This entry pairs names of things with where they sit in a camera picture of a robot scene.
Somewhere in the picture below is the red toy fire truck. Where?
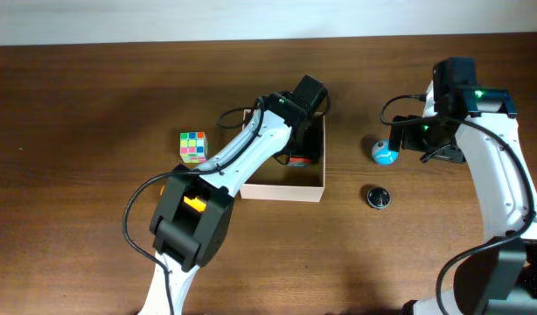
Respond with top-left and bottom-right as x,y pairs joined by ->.
287,156 -> 312,168

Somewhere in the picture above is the blue toy ball with eyes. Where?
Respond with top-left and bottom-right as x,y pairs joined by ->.
372,140 -> 399,165

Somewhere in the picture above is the black round spinning top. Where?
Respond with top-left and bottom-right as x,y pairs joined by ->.
366,186 -> 391,210

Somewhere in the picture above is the multicolour puzzle cube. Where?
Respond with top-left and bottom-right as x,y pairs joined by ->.
179,132 -> 208,164

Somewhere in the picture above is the yellow rubber whale toy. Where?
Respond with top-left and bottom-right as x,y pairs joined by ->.
157,182 -> 206,214

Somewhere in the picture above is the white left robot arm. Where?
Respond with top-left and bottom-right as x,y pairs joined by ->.
130,75 -> 331,314

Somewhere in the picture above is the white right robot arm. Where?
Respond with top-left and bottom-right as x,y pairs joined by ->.
387,57 -> 537,315

